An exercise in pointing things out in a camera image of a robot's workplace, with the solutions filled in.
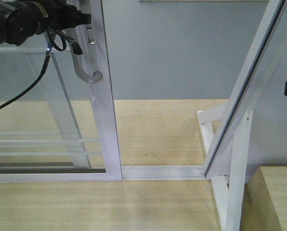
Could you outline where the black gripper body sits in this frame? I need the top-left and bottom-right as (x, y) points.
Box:
(39, 0), (91, 30)

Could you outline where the grey curved door handle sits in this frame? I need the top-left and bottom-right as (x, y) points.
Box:
(66, 28), (104, 85)

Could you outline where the white sliding glass door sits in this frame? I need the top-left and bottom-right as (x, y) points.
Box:
(0, 0), (122, 182)

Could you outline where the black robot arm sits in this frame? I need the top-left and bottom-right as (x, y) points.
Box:
(0, 0), (91, 55)

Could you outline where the light wooden platform board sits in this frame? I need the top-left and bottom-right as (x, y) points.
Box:
(0, 99), (223, 231)

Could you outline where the white diagonal support brace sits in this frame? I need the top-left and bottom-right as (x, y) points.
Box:
(197, 103), (253, 231)

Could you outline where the light wooden box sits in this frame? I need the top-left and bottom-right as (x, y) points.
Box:
(240, 166), (287, 231)

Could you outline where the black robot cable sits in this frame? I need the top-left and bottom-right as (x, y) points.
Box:
(0, 24), (83, 116)

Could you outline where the white door frame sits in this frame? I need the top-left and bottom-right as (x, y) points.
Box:
(122, 0), (287, 180)

